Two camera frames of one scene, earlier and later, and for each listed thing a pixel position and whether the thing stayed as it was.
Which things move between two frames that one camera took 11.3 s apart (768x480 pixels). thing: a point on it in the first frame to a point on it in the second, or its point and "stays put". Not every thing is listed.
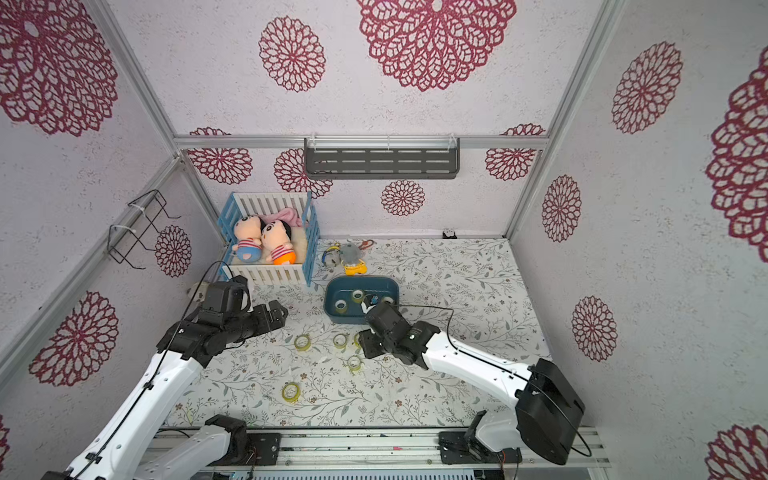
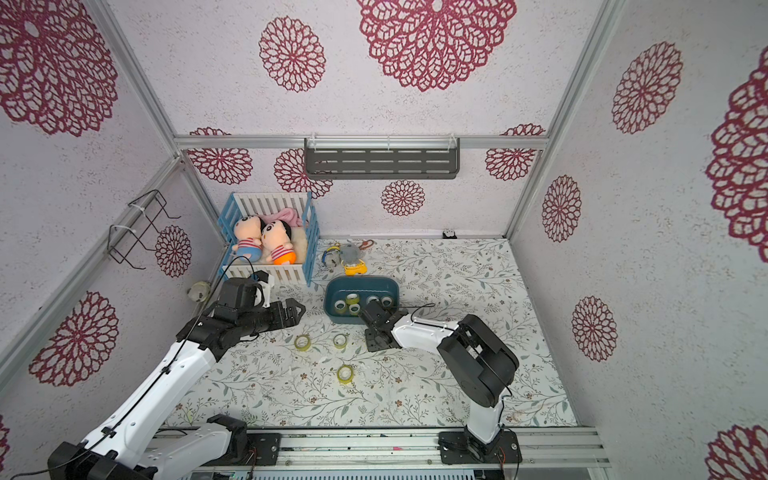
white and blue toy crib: x=270 y=238 stays put
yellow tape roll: x=340 y=340 stays put
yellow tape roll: x=354 y=363 to x=345 y=373
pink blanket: x=287 y=215 stays put
